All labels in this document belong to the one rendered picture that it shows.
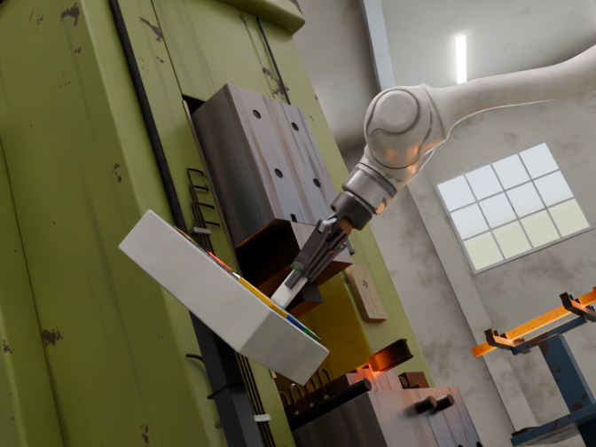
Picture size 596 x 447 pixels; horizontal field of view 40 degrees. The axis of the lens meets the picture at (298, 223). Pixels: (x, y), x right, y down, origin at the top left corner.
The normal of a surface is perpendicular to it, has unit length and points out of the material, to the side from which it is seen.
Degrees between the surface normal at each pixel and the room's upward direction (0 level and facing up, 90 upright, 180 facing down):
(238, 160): 90
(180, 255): 90
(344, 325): 90
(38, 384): 90
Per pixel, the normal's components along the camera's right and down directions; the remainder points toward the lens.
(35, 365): 0.70, -0.50
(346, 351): -0.64, -0.12
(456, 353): -0.19, -0.36
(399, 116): -0.27, -0.15
